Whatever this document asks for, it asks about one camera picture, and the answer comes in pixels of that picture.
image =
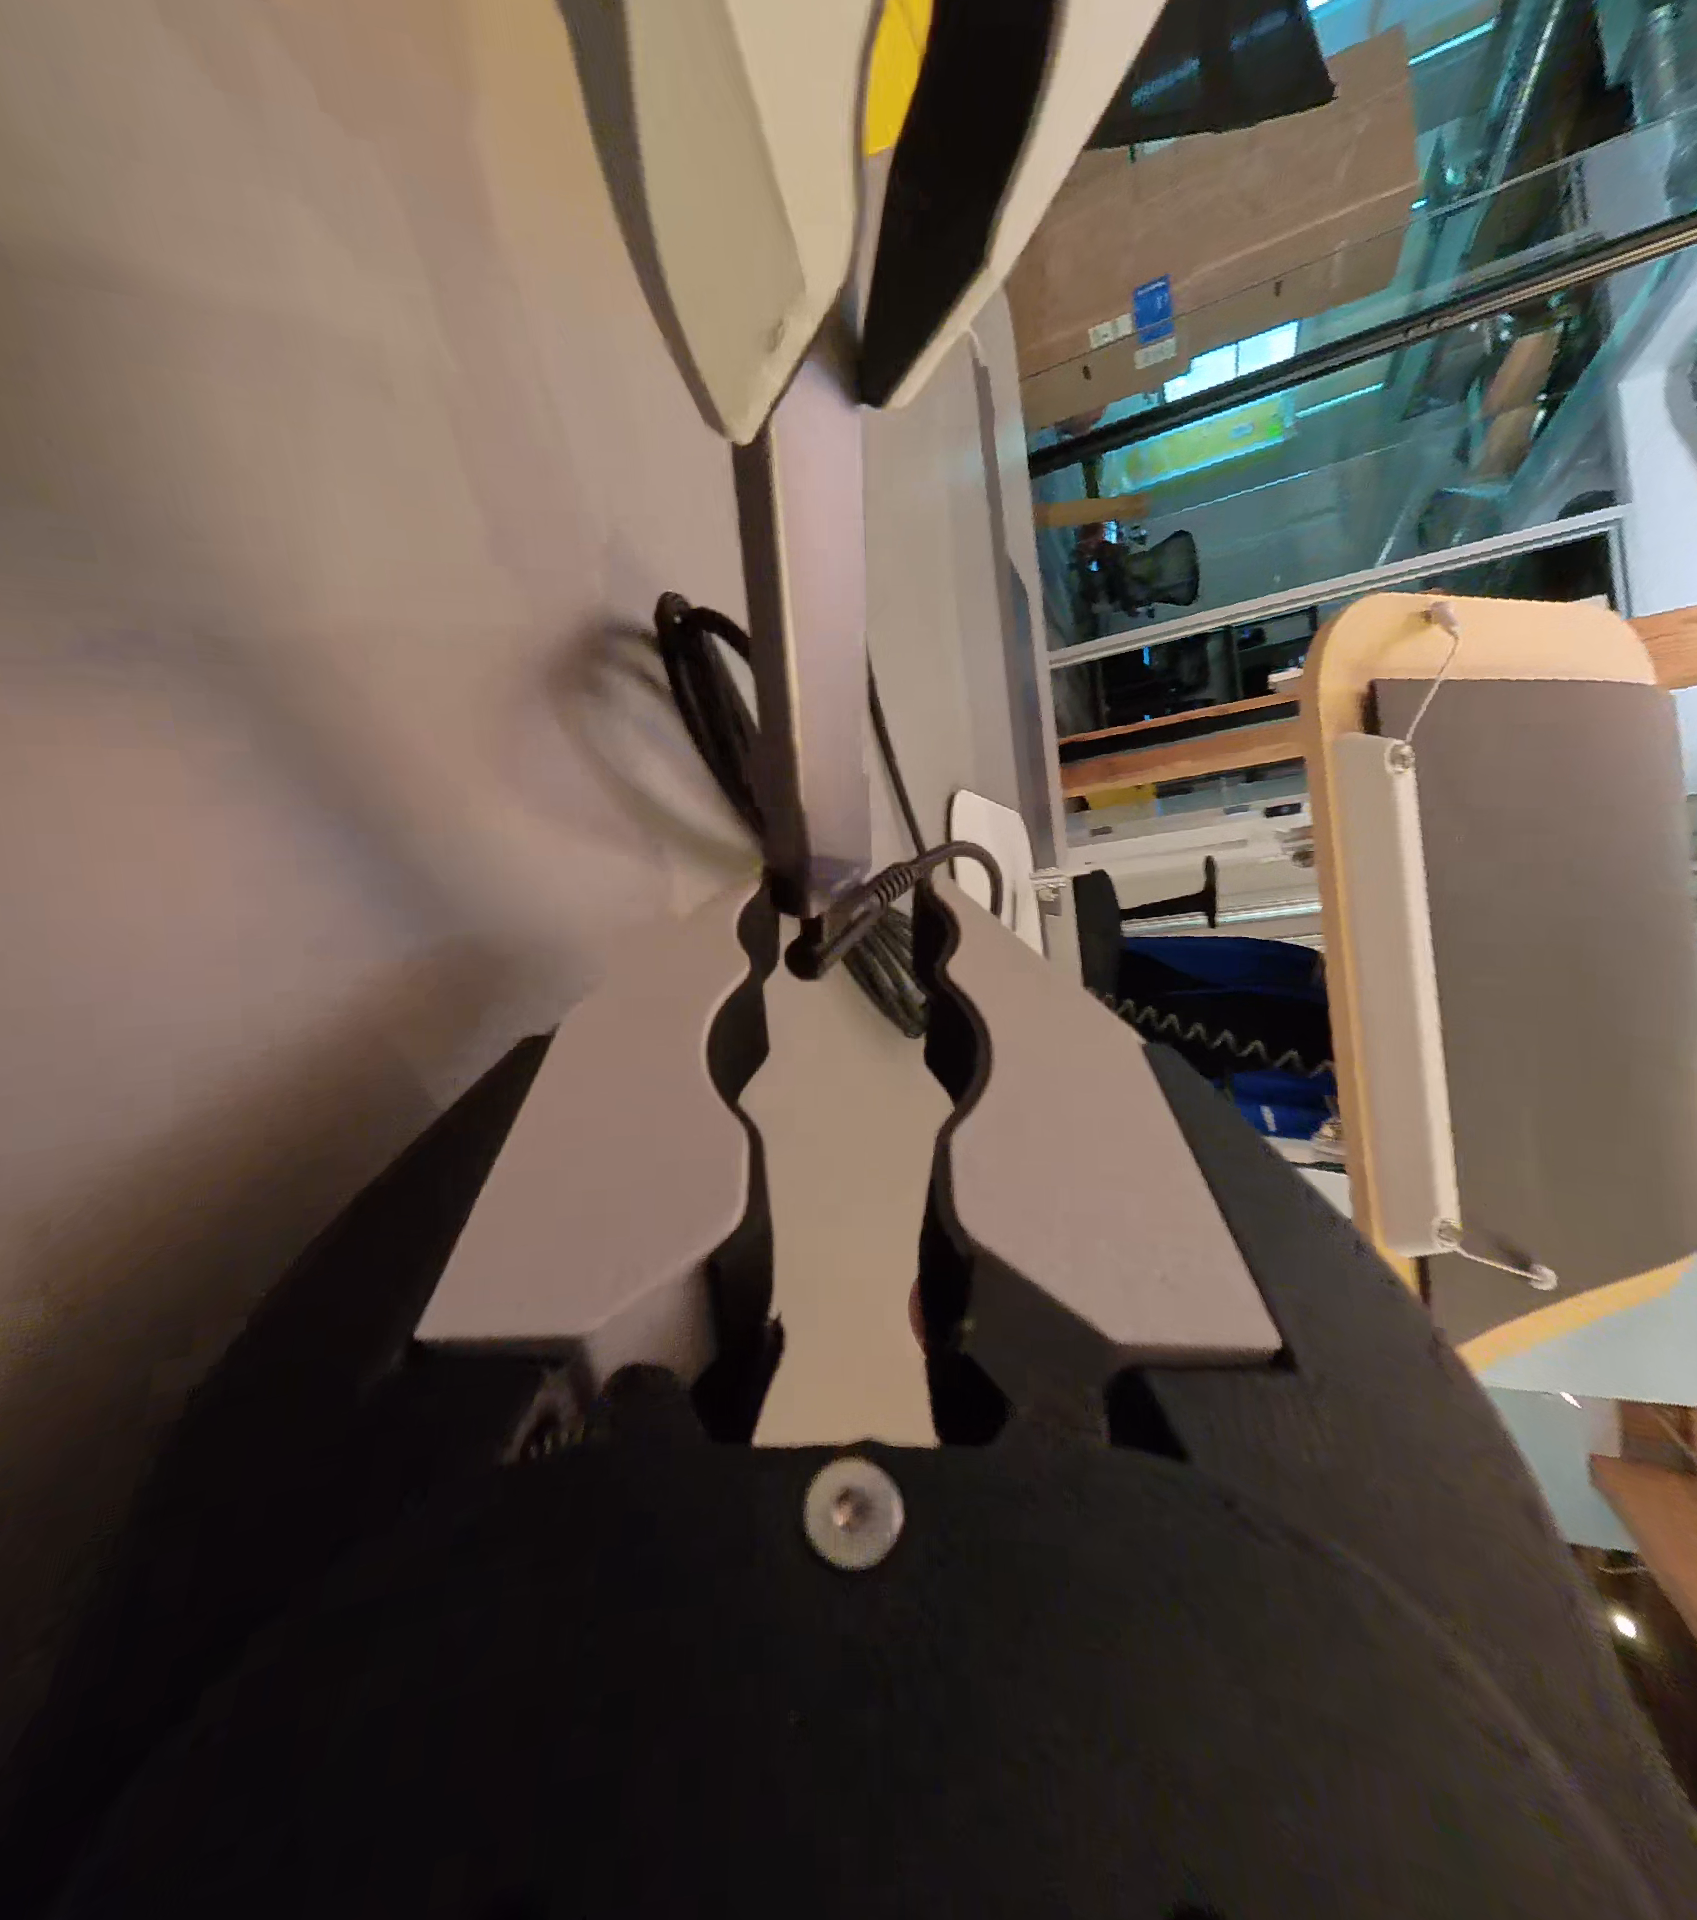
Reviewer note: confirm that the grey lettered USB hub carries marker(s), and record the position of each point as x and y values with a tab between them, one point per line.
825	631

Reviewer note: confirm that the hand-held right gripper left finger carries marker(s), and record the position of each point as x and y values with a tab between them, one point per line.
593	1154

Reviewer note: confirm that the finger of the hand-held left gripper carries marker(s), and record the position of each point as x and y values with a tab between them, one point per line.
1095	68
684	195

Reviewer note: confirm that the wooden framed dark board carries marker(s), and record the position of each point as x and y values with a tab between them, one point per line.
1538	974

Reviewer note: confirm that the yellow plastic bin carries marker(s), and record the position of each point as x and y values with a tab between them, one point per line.
898	74

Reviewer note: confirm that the black cloth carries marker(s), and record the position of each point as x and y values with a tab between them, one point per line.
1207	60

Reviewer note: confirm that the black office chair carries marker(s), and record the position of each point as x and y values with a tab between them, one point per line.
1149	571

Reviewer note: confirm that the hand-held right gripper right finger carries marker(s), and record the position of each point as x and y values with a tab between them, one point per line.
1103	1200

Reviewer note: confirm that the wooden rail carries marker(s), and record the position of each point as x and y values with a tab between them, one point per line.
1179	746

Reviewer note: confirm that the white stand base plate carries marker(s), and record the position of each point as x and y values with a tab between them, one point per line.
999	855

